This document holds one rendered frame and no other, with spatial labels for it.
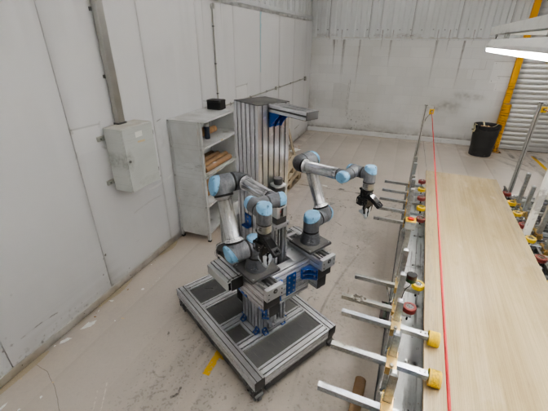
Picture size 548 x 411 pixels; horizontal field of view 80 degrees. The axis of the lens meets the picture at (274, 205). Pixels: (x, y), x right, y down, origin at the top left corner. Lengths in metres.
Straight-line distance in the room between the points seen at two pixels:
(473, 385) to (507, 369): 0.23
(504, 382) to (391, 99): 8.17
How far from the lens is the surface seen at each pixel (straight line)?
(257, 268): 2.11
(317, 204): 2.42
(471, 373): 2.06
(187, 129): 3.91
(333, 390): 1.71
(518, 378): 2.16
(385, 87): 9.54
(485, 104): 9.76
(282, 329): 2.92
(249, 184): 1.88
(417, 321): 2.62
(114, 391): 3.07
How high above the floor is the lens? 2.36
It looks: 27 degrees down
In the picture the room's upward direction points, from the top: 1 degrees clockwise
